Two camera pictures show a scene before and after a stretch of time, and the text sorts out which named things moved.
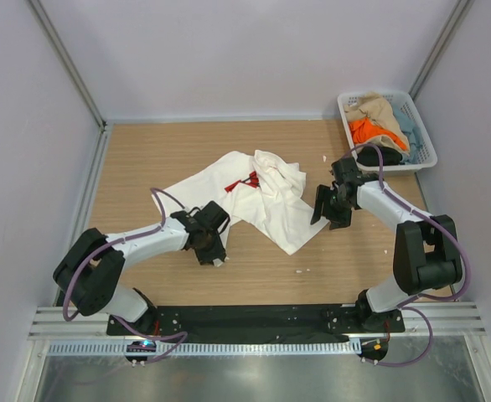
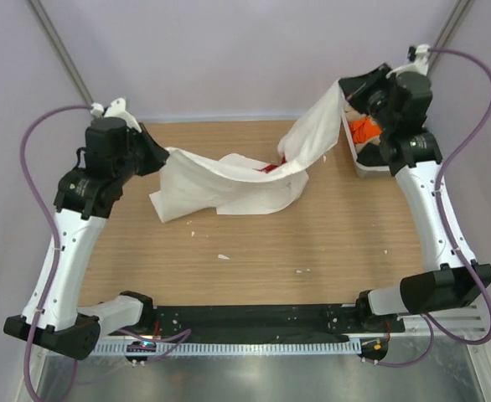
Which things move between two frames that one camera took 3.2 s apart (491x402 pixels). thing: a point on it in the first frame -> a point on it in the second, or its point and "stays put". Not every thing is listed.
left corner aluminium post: x=67 y=61 stays put
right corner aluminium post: x=457 y=13 stays put
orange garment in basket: x=364 y=128 stays put
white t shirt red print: x=262 y=193 -> x=232 y=185
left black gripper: x=210 y=252 -> x=143 y=147
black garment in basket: x=369 y=157 stays put
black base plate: x=338 y=322 stays put
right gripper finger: x=341 y=217 -> x=360 y=90
